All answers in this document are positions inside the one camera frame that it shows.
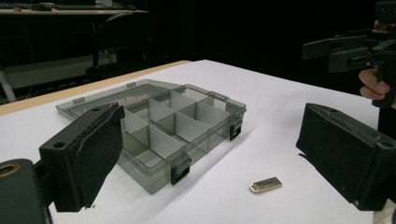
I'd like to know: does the gold metal usb stick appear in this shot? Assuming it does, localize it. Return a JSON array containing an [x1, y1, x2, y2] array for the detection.
[[249, 176, 283, 195]]

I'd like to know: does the white low board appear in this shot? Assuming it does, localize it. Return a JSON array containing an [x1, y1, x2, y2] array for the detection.
[[0, 50, 118, 91]]

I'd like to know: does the metal stand leg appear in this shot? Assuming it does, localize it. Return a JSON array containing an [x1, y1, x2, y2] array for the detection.
[[0, 63, 18, 104]]

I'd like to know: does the clear grey compartment organizer box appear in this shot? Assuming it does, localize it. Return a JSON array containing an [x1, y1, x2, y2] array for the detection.
[[55, 78, 248, 195]]

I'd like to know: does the dark keyboard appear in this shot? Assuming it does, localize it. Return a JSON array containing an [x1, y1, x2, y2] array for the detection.
[[51, 2, 126, 10]]

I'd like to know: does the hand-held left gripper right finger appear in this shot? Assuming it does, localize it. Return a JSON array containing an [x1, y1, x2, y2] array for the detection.
[[295, 102, 396, 212]]

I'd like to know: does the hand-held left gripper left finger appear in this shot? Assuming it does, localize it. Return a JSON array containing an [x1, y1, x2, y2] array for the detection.
[[38, 102, 126, 213]]

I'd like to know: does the dark office chair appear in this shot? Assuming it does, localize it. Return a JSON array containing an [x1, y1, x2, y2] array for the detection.
[[85, 13, 151, 83]]

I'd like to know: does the long light desk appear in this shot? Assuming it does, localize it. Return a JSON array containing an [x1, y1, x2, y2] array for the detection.
[[0, 7, 150, 17]]

